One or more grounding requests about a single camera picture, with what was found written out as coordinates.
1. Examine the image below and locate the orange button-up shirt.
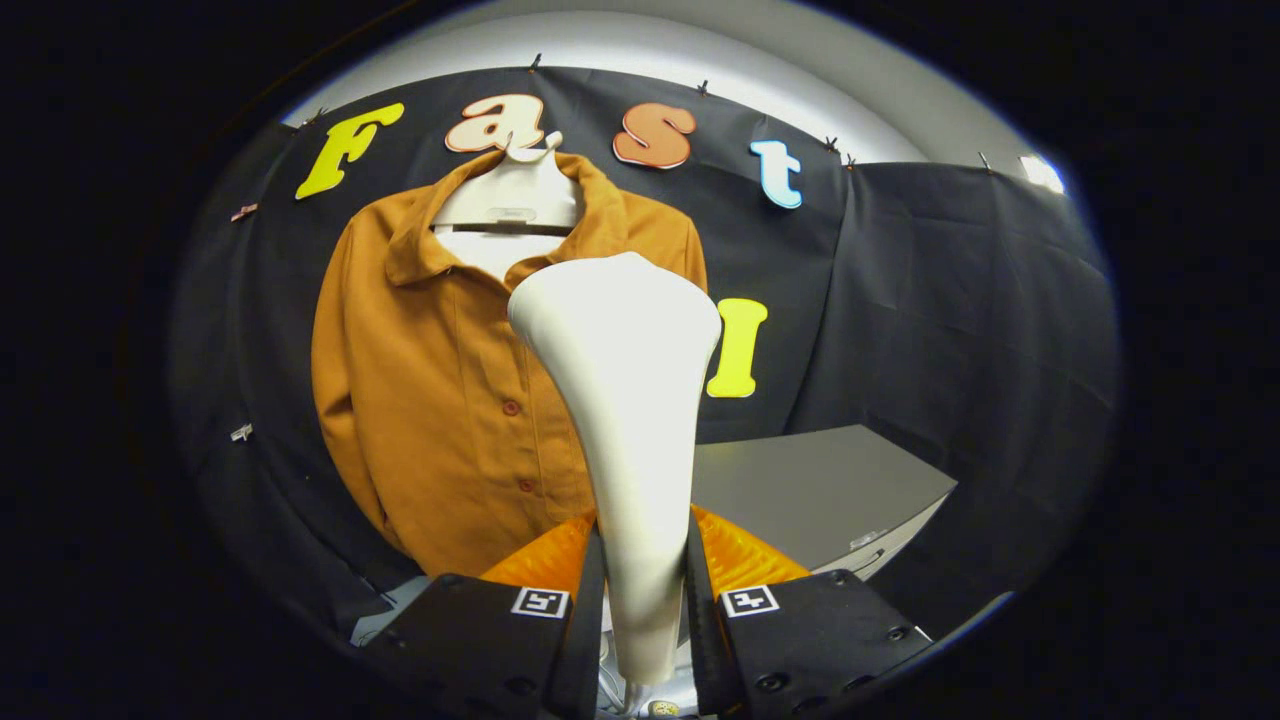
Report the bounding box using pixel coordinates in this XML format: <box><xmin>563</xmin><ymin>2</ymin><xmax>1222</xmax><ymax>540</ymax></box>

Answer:
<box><xmin>311</xmin><ymin>150</ymin><xmax>709</xmax><ymax>579</ymax></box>

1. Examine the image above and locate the small ceiling light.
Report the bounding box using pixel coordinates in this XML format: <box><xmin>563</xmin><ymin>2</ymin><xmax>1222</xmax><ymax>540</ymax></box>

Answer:
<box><xmin>1018</xmin><ymin>153</ymin><xmax>1067</xmax><ymax>196</ymax></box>

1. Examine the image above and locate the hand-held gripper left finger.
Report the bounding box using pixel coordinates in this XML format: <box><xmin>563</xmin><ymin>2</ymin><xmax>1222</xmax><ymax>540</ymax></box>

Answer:
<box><xmin>362</xmin><ymin>508</ymin><xmax>608</xmax><ymax>720</ymax></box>

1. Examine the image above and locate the black backdrop cloth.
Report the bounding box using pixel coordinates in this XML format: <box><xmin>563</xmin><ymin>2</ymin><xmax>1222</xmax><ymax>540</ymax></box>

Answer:
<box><xmin>170</xmin><ymin>66</ymin><xmax>1119</xmax><ymax>641</ymax></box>

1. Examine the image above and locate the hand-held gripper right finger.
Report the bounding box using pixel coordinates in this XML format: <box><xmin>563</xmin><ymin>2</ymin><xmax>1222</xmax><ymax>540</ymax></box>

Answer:
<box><xmin>686</xmin><ymin>503</ymin><xmax>936</xmax><ymax>719</ymax></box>

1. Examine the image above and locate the white mannequin torso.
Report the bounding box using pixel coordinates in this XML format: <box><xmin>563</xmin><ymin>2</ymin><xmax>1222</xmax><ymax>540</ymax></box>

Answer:
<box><xmin>432</xmin><ymin>130</ymin><xmax>583</xmax><ymax>281</ymax></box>

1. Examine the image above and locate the grey cabinet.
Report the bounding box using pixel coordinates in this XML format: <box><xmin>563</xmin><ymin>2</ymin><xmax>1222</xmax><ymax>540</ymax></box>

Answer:
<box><xmin>690</xmin><ymin>425</ymin><xmax>959</xmax><ymax>601</ymax></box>

